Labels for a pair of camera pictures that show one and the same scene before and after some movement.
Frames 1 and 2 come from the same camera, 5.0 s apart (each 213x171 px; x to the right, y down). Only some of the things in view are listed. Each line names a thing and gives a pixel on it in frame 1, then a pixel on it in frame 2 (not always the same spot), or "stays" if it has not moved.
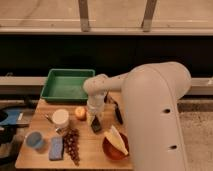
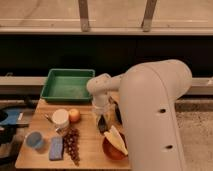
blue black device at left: x=12 y=118 stays
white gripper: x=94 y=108 to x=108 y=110
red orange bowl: x=114 y=153 stays
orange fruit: x=80 y=113 to x=74 y=115
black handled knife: x=117 y=111 stays
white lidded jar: x=60 y=117 stays
